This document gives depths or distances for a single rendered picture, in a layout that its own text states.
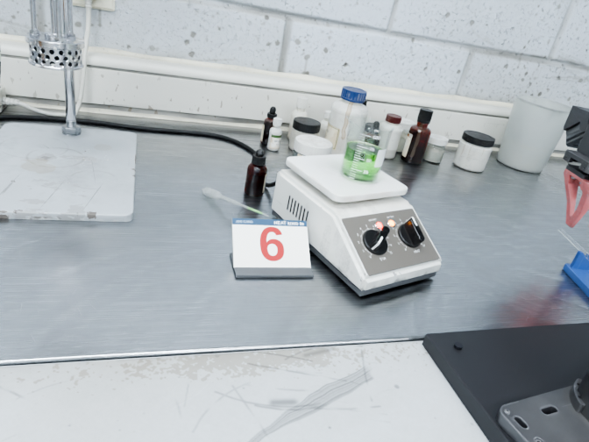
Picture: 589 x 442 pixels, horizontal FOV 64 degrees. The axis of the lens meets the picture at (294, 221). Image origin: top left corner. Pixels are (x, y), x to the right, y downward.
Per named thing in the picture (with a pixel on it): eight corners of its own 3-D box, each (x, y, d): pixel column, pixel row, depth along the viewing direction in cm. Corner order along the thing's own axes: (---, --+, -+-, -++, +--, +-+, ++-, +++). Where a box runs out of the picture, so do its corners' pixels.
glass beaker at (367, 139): (380, 178, 61) (398, 118, 58) (375, 193, 57) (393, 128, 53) (337, 166, 62) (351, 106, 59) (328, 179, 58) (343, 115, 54)
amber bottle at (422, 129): (423, 161, 99) (440, 111, 94) (417, 167, 96) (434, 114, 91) (404, 155, 101) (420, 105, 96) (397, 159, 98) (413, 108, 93)
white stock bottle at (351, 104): (357, 153, 97) (373, 89, 91) (356, 164, 90) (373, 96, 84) (323, 145, 97) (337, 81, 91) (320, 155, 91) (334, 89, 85)
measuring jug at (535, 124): (482, 146, 121) (504, 87, 114) (531, 156, 120) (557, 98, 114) (500, 169, 105) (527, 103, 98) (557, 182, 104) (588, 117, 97)
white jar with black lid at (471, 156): (489, 174, 100) (501, 142, 97) (460, 171, 99) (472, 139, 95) (473, 162, 106) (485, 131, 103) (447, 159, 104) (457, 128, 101)
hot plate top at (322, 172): (409, 195, 59) (412, 188, 59) (336, 203, 53) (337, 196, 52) (351, 159, 68) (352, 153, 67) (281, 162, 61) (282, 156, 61)
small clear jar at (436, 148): (415, 156, 102) (422, 133, 99) (428, 154, 104) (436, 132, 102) (432, 165, 99) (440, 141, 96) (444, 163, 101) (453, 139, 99)
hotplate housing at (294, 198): (437, 279, 58) (460, 223, 54) (358, 301, 51) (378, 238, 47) (332, 199, 74) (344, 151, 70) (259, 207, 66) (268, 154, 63)
